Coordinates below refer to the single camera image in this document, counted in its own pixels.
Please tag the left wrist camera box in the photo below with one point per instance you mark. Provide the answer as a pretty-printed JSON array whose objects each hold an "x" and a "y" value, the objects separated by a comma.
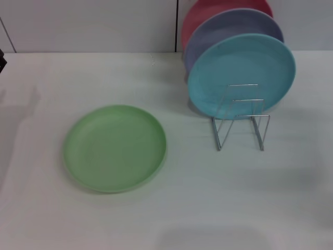
[{"x": 2, "y": 61}]

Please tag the green round plate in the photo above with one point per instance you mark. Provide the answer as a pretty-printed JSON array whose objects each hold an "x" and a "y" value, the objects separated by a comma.
[{"x": 114, "y": 148}]

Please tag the light blue round plate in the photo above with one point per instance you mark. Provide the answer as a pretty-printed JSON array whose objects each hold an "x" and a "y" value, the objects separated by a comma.
[{"x": 247, "y": 67}]

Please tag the red round plate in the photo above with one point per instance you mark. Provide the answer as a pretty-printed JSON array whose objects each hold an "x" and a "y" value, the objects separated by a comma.
[{"x": 203, "y": 13}]

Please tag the purple round plate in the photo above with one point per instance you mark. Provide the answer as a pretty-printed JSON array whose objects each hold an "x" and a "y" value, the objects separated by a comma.
[{"x": 221, "y": 28}]

